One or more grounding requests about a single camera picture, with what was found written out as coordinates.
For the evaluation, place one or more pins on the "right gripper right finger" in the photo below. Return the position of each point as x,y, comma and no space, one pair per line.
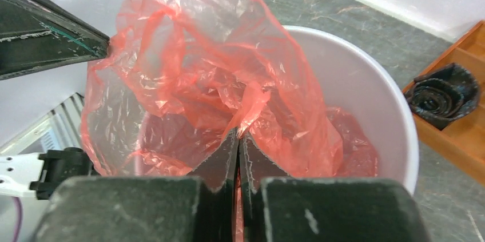
278,207

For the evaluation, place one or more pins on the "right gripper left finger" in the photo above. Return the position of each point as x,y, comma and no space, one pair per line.
195,207

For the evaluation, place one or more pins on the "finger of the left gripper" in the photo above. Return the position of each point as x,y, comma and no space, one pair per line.
38,35

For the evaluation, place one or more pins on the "grey plastic trash bin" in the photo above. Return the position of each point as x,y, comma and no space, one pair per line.
353,80

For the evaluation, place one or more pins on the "red translucent trash bag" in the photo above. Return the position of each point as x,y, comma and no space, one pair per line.
185,80

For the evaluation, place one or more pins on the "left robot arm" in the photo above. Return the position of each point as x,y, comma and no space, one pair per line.
37,175

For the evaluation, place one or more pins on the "orange compartment tray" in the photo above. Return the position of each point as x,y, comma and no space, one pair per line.
462,142

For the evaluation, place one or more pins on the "white slotted cable duct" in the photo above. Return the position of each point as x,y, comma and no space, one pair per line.
57,130

